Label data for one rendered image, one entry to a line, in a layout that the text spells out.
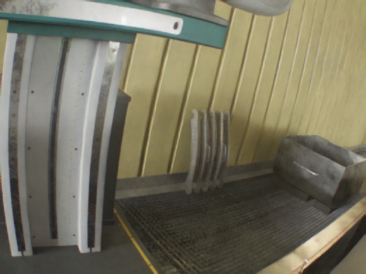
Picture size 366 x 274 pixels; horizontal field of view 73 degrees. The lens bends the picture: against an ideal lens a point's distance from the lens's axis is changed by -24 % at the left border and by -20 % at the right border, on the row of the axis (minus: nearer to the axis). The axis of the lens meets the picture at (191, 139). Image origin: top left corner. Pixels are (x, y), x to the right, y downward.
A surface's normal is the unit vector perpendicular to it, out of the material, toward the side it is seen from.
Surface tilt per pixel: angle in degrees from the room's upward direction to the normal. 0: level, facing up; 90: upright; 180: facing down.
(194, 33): 90
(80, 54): 90
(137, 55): 90
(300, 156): 88
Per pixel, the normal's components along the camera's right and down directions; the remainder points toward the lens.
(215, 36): 0.51, 0.37
